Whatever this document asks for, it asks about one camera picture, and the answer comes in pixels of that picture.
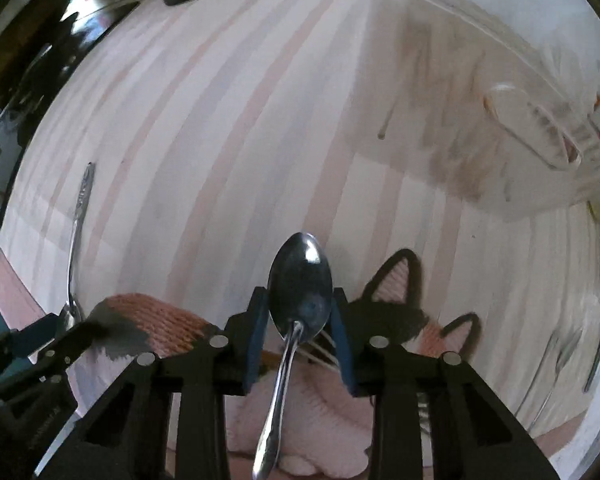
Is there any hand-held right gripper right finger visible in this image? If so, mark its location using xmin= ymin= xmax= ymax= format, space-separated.
xmin=329 ymin=287 xmax=556 ymax=480

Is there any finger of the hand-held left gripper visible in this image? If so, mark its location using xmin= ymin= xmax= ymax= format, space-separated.
xmin=36 ymin=317 xmax=108 ymax=368
xmin=0 ymin=312 xmax=63 ymax=361

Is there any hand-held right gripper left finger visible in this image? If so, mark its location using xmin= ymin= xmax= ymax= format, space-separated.
xmin=32 ymin=287 xmax=272 ymax=480

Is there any steel spoon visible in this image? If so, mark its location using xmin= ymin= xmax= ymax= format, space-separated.
xmin=61 ymin=162 xmax=97 ymax=330
xmin=250 ymin=231 xmax=333 ymax=480
xmin=525 ymin=327 xmax=583 ymax=418

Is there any clear plastic container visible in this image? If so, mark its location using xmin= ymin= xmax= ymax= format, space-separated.
xmin=350 ymin=0 xmax=600 ymax=224

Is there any black glass gas stove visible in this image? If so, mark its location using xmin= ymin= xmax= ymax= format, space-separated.
xmin=0 ymin=2 xmax=141 ymax=233

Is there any striped cat print mat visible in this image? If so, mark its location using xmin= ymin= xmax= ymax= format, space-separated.
xmin=0 ymin=0 xmax=600 ymax=480

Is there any black wok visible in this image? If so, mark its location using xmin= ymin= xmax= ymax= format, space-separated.
xmin=0 ymin=0 xmax=78 ymax=111

